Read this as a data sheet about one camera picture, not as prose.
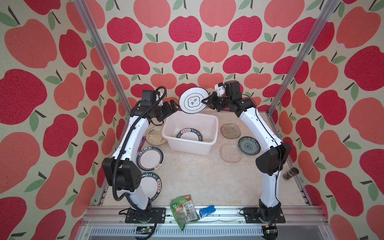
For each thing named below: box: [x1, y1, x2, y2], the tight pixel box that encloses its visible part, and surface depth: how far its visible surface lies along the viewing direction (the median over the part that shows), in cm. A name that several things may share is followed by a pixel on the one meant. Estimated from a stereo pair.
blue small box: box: [199, 204, 216, 218], surface depth 76 cm
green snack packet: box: [170, 194, 201, 231], surface depth 76 cm
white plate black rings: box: [179, 87, 210, 114], surface depth 84 cm
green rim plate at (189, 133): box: [176, 128, 203, 142], surface depth 107 cm
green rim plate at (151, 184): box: [140, 172, 163, 202], surface depth 86 cm
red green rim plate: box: [136, 146, 165, 172], surface depth 96 cm
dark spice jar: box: [282, 167, 300, 181], surface depth 82 cm
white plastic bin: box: [161, 111, 219, 156], surface depth 98 cm
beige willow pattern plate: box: [145, 125, 168, 146], surface depth 107 cm
